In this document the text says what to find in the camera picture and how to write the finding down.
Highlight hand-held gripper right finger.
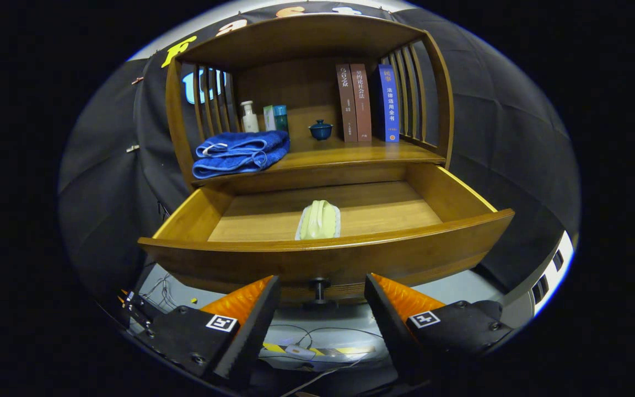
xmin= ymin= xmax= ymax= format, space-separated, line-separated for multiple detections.
xmin=364 ymin=273 xmax=515 ymax=385

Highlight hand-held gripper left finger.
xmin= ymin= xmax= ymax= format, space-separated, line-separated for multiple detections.
xmin=127 ymin=275 xmax=282 ymax=384

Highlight yellow handled scrub sponge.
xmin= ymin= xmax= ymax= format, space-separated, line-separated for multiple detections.
xmin=294 ymin=200 xmax=342 ymax=241

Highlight wooden countertop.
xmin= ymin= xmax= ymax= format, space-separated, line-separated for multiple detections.
xmin=193 ymin=135 xmax=446 ymax=185

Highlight wooden cabinet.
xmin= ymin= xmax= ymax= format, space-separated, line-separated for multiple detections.
xmin=164 ymin=13 xmax=456 ymax=194

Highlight yellow black floor tape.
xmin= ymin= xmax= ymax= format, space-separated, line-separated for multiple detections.
xmin=262 ymin=342 xmax=376 ymax=356

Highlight white slotted box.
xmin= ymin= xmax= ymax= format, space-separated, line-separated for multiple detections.
xmin=530 ymin=230 xmax=574 ymax=318

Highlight folded blue towel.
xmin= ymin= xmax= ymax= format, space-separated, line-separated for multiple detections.
xmin=192 ymin=130 xmax=290 ymax=180

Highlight white pump bottle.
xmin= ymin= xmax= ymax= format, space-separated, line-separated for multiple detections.
xmin=240 ymin=100 xmax=260 ymax=133

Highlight blue lidded teacup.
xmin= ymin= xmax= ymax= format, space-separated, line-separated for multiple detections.
xmin=309 ymin=120 xmax=334 ymax=141

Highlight blue book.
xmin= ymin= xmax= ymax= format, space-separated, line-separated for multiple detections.
xmin=373 ymin=63 xmax=400 ymax=143

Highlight reddish brown book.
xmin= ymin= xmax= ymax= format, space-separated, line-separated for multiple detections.
xmin=349 ymin=63 xmax=373 ymax=142

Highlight dark brown book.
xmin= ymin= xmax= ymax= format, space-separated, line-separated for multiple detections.
xmin=336 ymin=63 xmax=358 ymax=143

